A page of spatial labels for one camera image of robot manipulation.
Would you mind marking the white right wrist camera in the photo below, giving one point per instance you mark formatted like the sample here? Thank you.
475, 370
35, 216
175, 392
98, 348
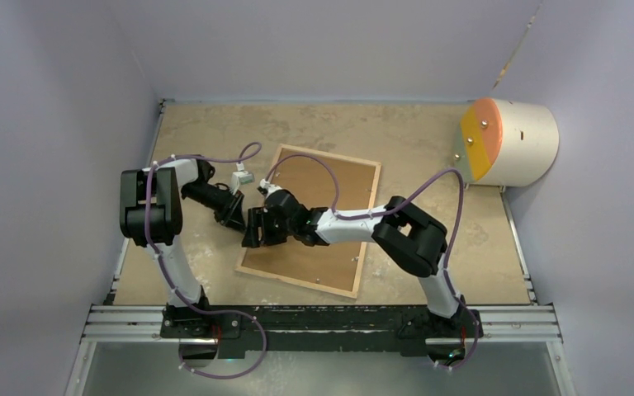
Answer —
266, 188

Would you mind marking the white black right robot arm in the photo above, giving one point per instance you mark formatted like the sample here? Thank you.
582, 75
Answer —
414, 240

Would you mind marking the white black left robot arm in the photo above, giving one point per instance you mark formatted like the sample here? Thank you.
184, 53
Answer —
151, 217

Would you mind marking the black aluminium mounting rail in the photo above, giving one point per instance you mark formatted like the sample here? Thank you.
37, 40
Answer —
409, 330

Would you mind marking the wooden picture frame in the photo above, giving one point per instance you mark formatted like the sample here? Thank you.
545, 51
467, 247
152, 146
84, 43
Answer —
300, 287

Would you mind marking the brown backing board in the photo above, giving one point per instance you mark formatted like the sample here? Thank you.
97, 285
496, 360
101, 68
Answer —
304, 232

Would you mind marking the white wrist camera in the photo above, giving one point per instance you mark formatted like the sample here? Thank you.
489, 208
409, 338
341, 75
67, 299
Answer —
240, 177
266, 188

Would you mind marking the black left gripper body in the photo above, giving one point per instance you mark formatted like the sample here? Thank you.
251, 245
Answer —
224, 204

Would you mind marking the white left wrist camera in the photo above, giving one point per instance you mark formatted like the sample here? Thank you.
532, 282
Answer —
240, 177

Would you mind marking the white cylinder orange disc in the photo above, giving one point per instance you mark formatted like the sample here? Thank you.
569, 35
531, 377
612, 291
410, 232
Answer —
504, 143

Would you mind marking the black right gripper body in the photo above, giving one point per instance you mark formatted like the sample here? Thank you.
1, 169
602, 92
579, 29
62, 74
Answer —
274, 231

